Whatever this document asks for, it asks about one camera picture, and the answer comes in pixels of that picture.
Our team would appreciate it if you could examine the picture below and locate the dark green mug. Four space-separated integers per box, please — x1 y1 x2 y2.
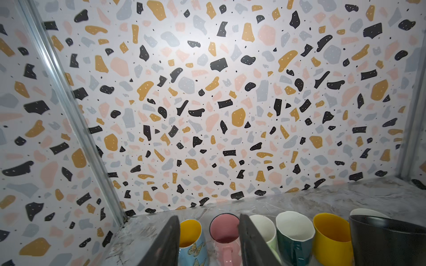
276 211 316 266

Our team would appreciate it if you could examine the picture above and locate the blue butterfly mug yellow inside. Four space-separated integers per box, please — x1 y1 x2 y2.
179 219 210 266

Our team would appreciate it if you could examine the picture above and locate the aluminium corner post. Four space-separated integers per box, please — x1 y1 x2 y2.
397 41 426 183
17 1 128 227

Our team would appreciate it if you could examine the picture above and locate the grey mug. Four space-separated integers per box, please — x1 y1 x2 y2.
349 208 389 218

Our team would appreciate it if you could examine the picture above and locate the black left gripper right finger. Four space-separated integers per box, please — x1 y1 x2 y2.
239 214 281 266

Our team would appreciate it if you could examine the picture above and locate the aluminium corner post right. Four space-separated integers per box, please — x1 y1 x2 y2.
397 41 426 183

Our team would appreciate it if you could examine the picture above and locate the light green mug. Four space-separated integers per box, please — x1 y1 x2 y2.
250 215 282 264

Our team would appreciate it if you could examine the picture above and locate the black mug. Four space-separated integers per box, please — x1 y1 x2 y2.
349 215 426 266

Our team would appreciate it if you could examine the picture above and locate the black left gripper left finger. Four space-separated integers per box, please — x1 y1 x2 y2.
138 216 180 266

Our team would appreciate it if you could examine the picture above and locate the aluminium corner post left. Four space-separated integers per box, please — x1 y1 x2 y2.
17 1 128 227

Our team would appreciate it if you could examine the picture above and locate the pink patterned mug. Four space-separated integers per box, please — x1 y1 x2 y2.
209 213 243 266

